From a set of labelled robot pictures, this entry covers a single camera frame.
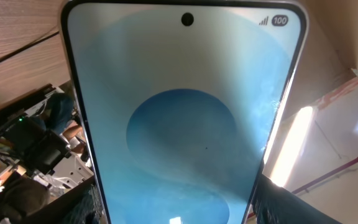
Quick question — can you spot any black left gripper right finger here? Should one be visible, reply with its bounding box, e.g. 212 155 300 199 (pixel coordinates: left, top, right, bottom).
252 175 339 224

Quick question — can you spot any blue screen Galaxy smartphone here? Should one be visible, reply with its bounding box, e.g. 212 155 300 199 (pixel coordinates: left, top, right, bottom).
59 1 308 223

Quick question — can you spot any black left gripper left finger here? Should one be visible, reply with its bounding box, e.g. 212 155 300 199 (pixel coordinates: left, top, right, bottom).
21 177 103 224

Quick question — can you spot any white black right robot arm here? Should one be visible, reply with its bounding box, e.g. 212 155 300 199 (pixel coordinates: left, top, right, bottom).
0 84 93 223

